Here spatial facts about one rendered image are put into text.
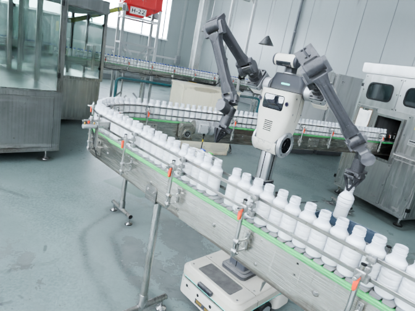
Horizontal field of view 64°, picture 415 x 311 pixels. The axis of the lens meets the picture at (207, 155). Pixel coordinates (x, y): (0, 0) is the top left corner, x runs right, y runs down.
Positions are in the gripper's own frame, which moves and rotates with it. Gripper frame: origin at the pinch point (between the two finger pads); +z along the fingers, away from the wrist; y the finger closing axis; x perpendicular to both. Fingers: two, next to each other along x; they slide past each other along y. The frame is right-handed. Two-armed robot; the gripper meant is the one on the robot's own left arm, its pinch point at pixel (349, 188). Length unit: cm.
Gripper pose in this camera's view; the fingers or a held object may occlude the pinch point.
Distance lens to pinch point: 165.2
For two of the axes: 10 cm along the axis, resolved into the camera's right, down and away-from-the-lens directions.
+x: -6.6, -3.5, 6.6
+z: -1.9, 9.3, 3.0
